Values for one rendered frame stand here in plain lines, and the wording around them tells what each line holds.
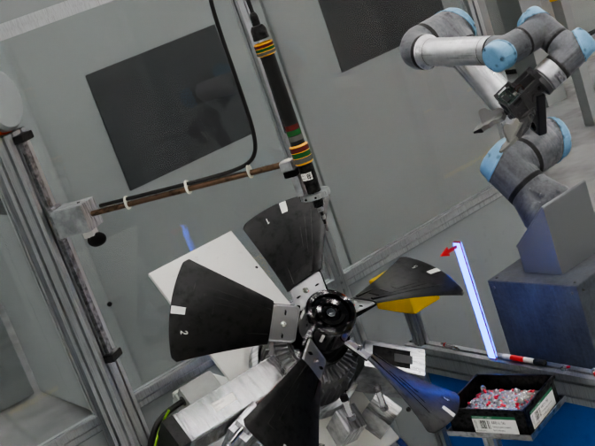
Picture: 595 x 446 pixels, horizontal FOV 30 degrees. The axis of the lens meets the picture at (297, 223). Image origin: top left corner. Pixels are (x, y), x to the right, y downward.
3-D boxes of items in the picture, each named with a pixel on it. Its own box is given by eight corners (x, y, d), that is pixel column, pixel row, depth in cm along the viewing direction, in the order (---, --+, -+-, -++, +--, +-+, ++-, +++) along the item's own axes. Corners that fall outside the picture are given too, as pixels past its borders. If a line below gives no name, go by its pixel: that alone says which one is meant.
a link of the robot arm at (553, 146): (529, 186, 303) (405, 41, 315) (566, 161, 309) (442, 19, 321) (547, 165, 292) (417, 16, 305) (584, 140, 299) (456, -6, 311)
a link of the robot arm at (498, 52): (375, 42, 307) (495, 37, 266) (405, 26, 312) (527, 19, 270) (390, 80, 311) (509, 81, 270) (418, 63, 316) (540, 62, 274)
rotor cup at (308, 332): (313, 376, 252) (328, 349, 242) (275, 328, 257) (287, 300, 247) (360, 347, 259) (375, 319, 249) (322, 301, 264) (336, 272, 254)
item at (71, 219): (57, 242, 274) (44, 211, 271) (71, 233, 280) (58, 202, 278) (91, 234, 270) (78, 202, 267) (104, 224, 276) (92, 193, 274)
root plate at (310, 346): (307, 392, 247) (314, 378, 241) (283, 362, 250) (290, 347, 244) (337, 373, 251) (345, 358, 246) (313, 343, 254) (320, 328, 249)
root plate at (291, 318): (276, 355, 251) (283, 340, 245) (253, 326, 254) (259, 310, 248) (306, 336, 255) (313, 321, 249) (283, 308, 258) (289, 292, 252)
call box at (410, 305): (379, 313, 310) (367, 280, 308) (405, 297, 315) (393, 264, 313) (416, 319, 297) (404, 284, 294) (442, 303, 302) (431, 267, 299)
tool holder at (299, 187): (289, 207, 250) (275, 166, 248) (298, 196, 257) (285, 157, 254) (325, 198, 247) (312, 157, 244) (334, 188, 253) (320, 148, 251)
